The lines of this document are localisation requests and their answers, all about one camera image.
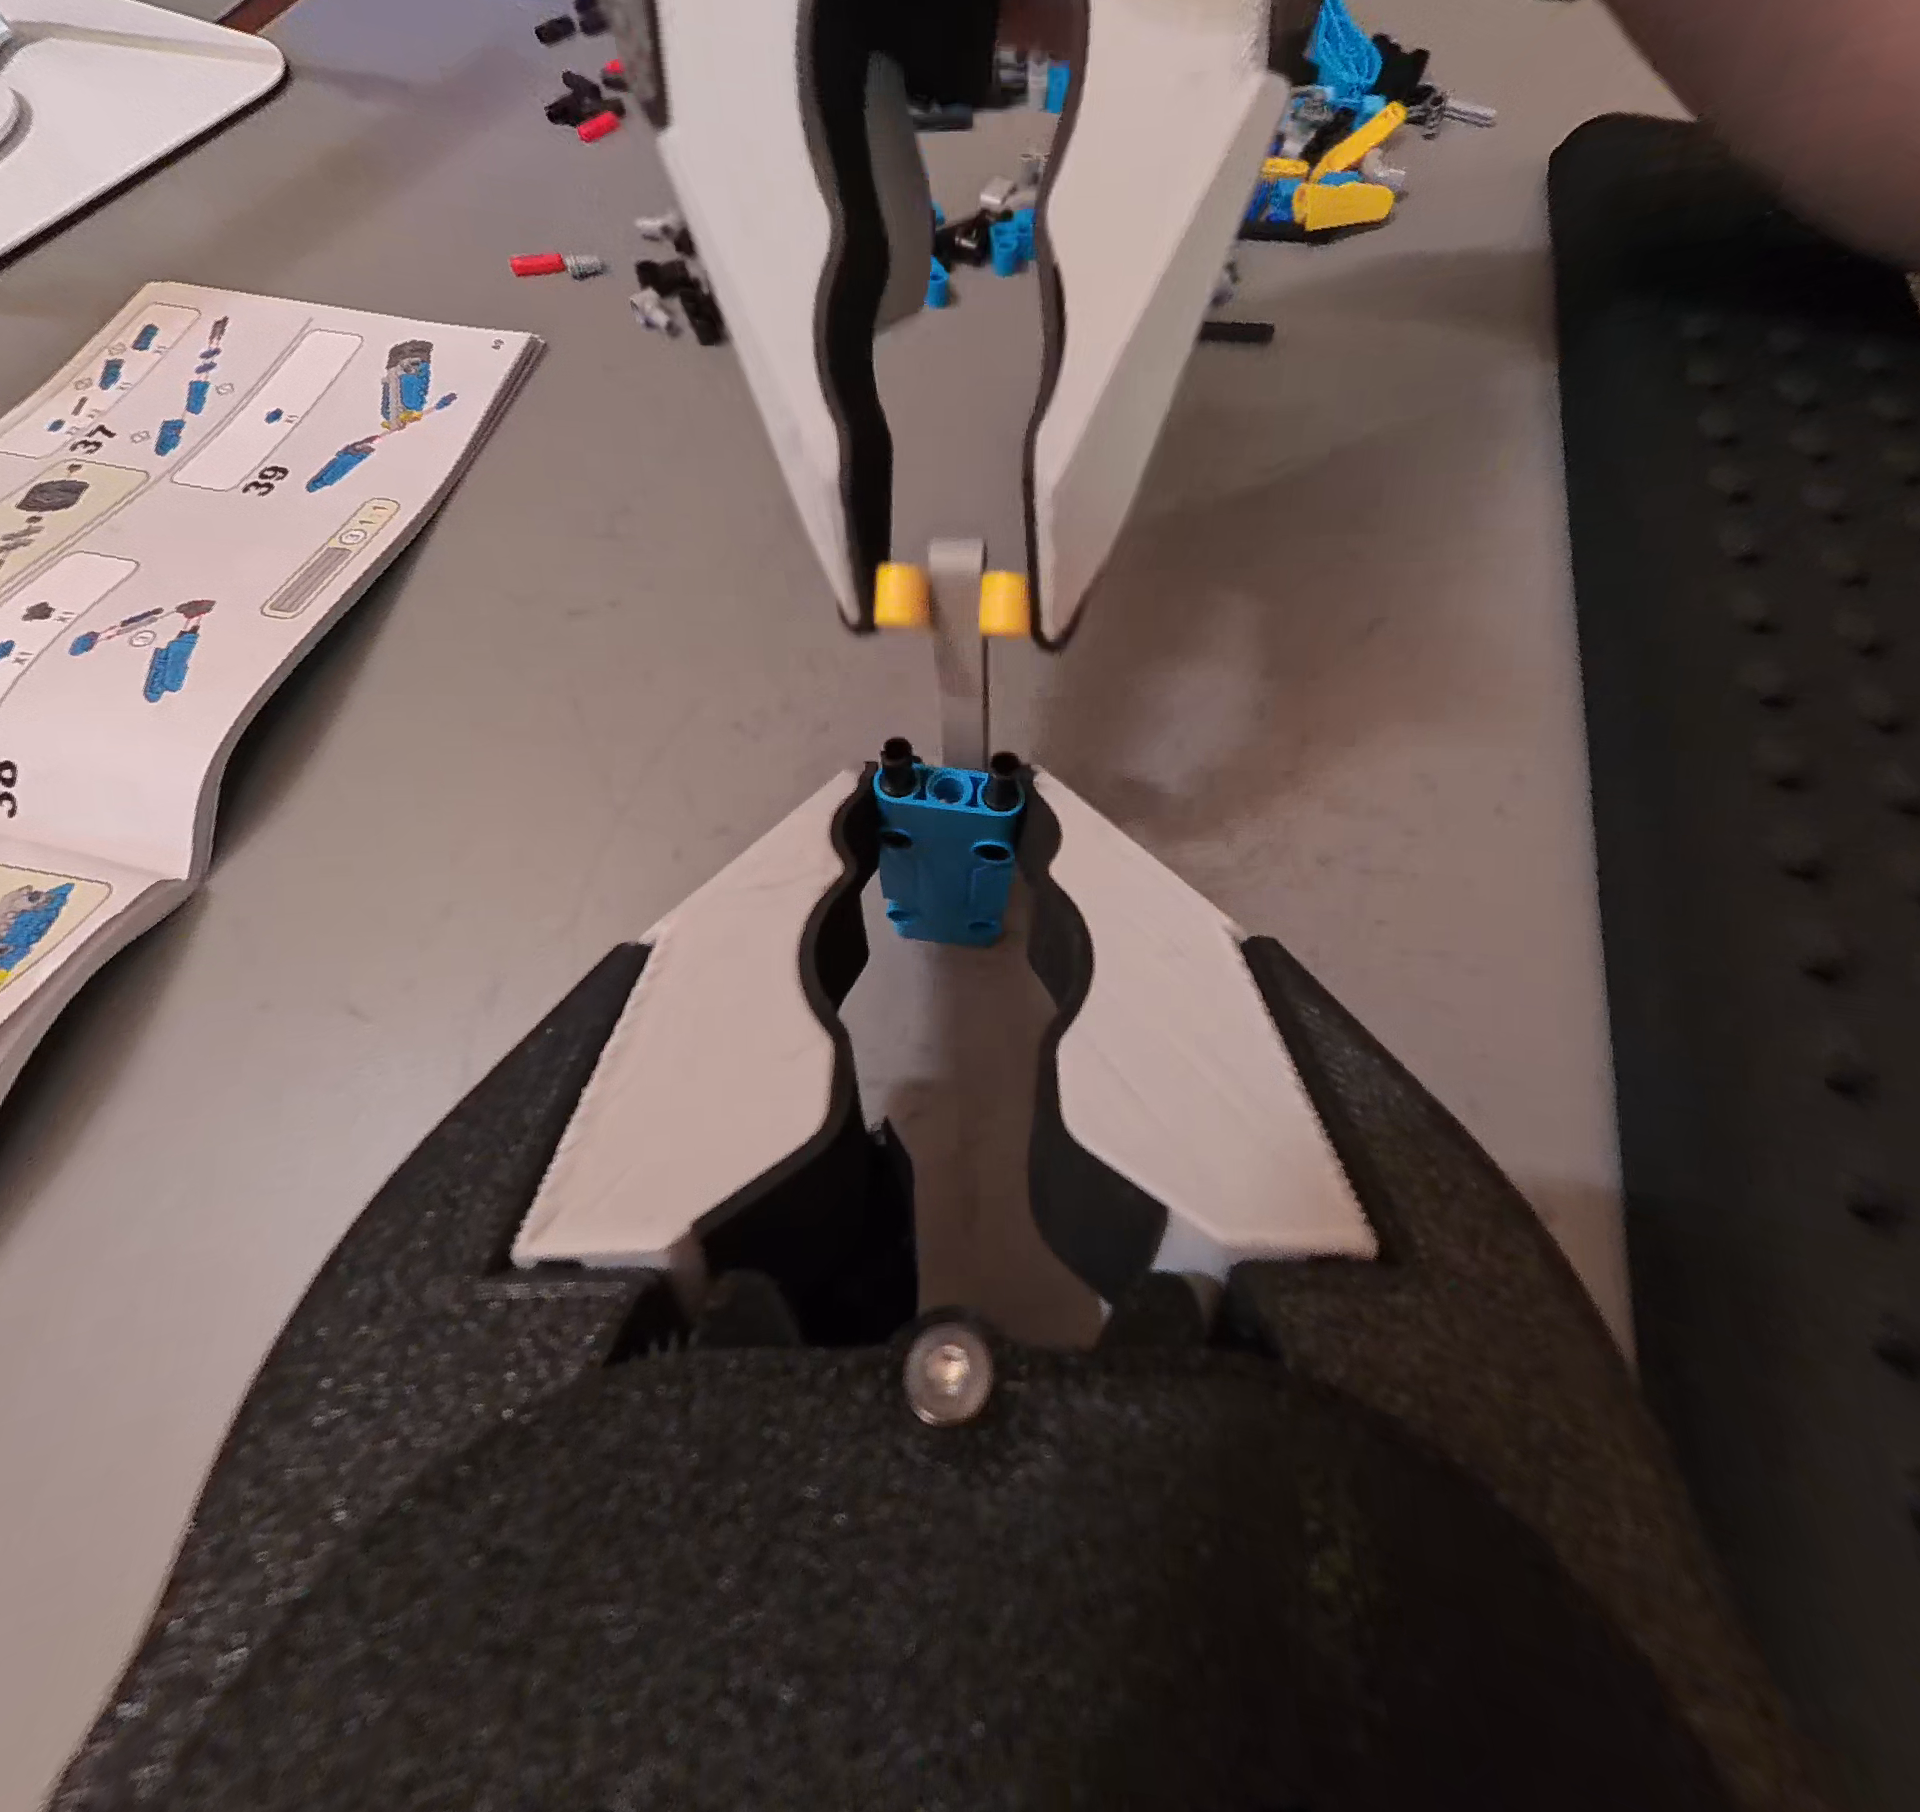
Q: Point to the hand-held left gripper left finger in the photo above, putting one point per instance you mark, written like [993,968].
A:
[691,1093]

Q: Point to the yellow connector piece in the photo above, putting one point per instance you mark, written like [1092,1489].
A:
[1004,607]
[898,598]

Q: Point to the long black axle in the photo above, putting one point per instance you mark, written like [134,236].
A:
[1239,333]

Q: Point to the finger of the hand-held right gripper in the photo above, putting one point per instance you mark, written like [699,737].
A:
[1169,192]
[735,117]

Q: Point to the white laptop stand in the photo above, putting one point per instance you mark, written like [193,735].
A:
[106,104]

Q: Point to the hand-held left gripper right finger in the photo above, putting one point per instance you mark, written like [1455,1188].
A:
[1199,1093]

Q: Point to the blue panel with black pins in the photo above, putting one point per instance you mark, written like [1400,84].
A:
[950,870]

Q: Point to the red and grey pin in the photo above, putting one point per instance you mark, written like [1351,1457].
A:
[547,265]

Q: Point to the pile of small building pieces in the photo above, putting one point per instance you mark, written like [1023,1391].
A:
[1351,177]

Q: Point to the instruction booklet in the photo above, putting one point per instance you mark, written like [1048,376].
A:
[196,567]

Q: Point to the long grey building beam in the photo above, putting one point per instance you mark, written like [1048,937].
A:
[957,673]

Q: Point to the person's right forearm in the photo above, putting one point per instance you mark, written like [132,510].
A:
[1755,43]

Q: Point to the black perforated pad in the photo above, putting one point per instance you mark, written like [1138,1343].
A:
[1755,870]

